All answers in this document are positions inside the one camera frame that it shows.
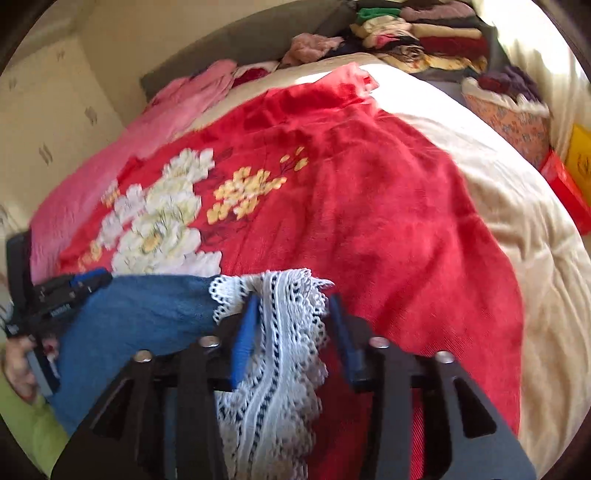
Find pink quilt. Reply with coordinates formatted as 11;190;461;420
30;59;238;282

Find yellow box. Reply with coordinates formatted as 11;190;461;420
566;124;591;199

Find white wardrobe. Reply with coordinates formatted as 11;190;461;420
1;36;123;227

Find cream bed sheet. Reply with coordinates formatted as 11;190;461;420
191;53;590;475

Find left hand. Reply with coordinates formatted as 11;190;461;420
1;337;39;405

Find blue denim lace-trimmed pants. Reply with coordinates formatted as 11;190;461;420
50;269;329;479

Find green cloth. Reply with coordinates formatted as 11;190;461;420
1;374;69;477

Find red box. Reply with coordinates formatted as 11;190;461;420
540;149;591;236

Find floral laundry basket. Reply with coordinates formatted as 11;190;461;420
461;78;551;169

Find grey headboard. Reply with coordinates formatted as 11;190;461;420
140;1;356;101

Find red floral blanket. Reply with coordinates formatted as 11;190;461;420
58;64;524;479

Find pink crumpled garment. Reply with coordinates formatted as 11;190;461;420
280;33;344;67

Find purple clothes in basket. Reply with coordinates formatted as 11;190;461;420
478;65;543;102

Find stack of folded clothes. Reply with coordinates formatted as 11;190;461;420
349;1;510;84

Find dark red pillow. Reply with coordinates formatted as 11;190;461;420
231;67;270;88

